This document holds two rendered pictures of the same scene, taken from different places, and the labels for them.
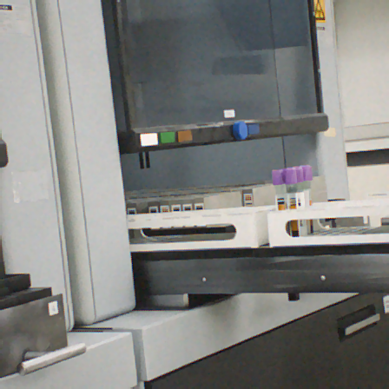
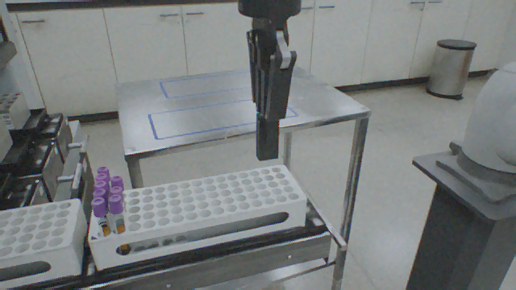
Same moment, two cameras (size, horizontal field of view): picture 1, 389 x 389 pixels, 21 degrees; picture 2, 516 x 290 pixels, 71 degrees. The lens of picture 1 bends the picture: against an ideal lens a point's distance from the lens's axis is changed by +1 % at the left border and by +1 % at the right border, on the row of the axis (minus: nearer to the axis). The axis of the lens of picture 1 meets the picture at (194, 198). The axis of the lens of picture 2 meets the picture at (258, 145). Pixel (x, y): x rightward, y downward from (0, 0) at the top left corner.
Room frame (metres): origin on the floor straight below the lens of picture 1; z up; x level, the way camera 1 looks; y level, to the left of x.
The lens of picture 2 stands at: (1.04, 0.03, 1.19)
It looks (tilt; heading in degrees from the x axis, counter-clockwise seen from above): 29 degrees down; 309
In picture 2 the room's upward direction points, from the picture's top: straight up
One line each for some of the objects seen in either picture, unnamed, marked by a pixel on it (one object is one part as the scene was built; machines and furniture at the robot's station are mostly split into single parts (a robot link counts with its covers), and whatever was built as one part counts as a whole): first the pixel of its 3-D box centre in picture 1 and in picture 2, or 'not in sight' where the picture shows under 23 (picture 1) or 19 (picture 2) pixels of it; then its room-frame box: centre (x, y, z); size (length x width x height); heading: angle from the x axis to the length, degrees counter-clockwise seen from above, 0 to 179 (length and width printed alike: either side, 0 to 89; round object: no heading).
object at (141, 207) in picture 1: (152, 216); not in sight; (1.77, 0.07, 0.85); 0.12 x 0.02 x 0.06; 146
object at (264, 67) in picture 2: not in sight; (271, 78); (1.30, -0.32, 1.04); 0.04 x 0.01 x 0.11; 55
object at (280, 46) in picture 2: not in sight; (279, 42); (1.28, -0.31, 1.09); 0.05 x 0.02 x 0.05; 145
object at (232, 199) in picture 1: (219, 213); not in sight; (1.69, -0.04, 0.85); 0.12 x 0.02 x 0.06; 146
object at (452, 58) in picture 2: not in sight; (450, 68); (1.65, -3.45, 0.23); 0.38 x 0.31 x 0.46; 146
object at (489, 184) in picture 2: not in sight; (487, 161); (1.07, -0.89, 0.73); 0.22 x 0.18 x 0.06; 146
